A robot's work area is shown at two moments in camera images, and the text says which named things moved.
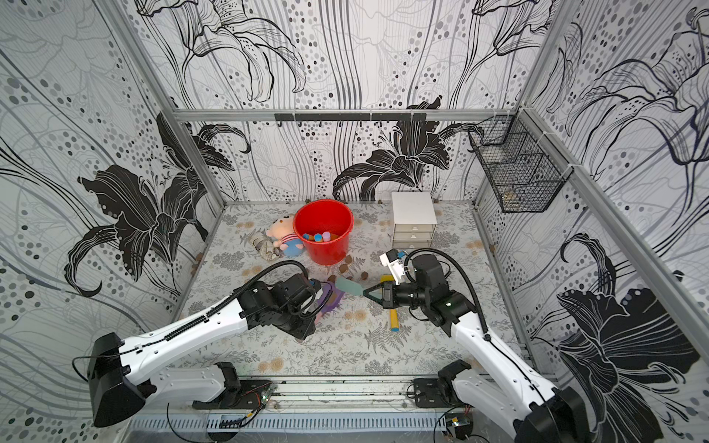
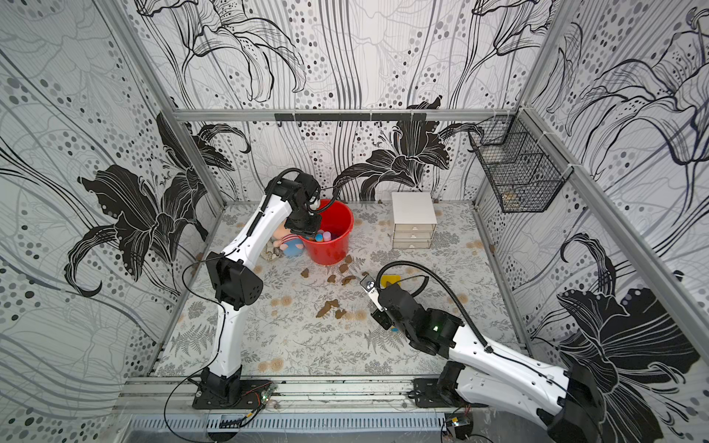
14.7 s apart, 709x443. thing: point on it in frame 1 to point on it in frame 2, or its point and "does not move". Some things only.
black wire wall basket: (524, 169) does not move
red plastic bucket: (323, 226) does not move
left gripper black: (308, 319) to (307, 228)
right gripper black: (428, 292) to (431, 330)
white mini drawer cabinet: (414, 220) does not move
